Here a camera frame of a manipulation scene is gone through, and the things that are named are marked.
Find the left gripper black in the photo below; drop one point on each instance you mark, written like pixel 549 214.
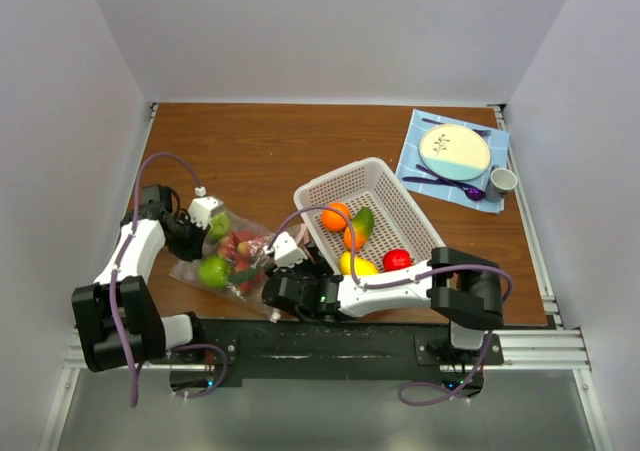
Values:
pixel 194 251

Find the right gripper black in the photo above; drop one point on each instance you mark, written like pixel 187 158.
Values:
pixel 320 267

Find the green fake apple top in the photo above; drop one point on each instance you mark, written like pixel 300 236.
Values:
pixel 220 225

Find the green fake apple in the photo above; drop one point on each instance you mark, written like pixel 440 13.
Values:
pixel 214 271
pixel 220 225

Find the clear zip top bag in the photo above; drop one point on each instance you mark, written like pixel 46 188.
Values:
pixel 187 271

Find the yellow fake lemon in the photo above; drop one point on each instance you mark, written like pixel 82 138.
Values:
pixel 363 267

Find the fake red grape bunch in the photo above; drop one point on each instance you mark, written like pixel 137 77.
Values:
pixel 245 251

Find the orange fake orange front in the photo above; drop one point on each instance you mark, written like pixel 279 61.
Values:
pixel 334 217

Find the red fake apple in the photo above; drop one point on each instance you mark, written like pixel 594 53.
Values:
pixel 397 259

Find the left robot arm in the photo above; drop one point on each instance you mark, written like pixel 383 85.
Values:
pixel 117 308

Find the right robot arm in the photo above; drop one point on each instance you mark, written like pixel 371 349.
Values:
pixel 467 290

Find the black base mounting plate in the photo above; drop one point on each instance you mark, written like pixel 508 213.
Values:
pixel 287 350

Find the purple plastic fork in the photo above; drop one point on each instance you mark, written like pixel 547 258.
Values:
pixel 422 180

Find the purple plastic spoon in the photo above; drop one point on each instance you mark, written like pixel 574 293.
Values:
pixel 472 192

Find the blue checked cloth napkin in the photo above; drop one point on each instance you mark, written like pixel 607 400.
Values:
pixel 498 143

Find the round cream blue plate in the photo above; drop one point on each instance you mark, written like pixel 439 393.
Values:
pixel 454 152

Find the white grey mug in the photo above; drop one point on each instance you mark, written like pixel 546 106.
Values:
pixel 501 182

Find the purple plastic knife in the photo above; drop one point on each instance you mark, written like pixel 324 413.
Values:
pixel 484 132

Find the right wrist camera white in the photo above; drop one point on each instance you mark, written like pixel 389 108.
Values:
pixel 285 251

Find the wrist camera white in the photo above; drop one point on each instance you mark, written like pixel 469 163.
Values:
pixel 285 251
pixel 203 207

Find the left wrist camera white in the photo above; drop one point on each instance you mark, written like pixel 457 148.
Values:
pixel 203 207

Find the aluminium frame rail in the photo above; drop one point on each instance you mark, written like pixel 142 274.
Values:
pixel 561 349

